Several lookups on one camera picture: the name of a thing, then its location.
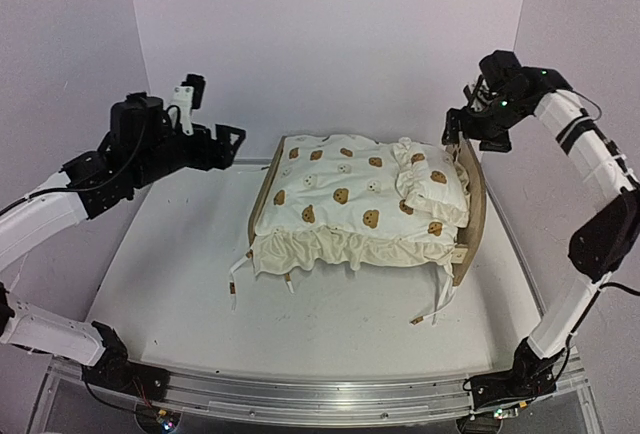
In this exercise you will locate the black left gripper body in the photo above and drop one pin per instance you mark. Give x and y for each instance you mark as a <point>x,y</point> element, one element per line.
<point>155,160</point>

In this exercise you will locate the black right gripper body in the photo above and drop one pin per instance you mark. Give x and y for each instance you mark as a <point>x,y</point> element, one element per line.
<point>493,127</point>

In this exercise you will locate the small bear print pillow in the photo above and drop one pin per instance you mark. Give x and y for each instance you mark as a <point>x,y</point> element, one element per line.
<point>430,180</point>

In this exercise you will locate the wooden pet bed frame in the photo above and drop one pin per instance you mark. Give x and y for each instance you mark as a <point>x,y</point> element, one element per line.
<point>470,214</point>

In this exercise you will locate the large bear print cushion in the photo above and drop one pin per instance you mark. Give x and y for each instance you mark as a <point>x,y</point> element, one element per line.
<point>345,209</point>

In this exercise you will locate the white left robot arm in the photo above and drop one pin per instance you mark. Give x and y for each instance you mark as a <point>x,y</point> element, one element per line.
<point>46,268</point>

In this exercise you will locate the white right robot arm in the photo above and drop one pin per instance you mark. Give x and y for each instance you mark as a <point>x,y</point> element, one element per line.
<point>598,246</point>

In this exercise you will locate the aluminium table edge rail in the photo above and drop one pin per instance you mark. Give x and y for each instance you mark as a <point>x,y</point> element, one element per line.
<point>252,161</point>

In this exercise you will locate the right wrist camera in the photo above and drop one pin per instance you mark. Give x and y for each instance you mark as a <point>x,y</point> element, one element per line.
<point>478,95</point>

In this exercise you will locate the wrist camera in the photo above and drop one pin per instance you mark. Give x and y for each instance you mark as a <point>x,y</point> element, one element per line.
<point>478,95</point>
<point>186,98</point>

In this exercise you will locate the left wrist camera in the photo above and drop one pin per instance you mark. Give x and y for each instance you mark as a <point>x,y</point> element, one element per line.
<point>186,98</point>

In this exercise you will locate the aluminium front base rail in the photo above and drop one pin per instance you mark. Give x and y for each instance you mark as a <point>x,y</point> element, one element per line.
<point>330,403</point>

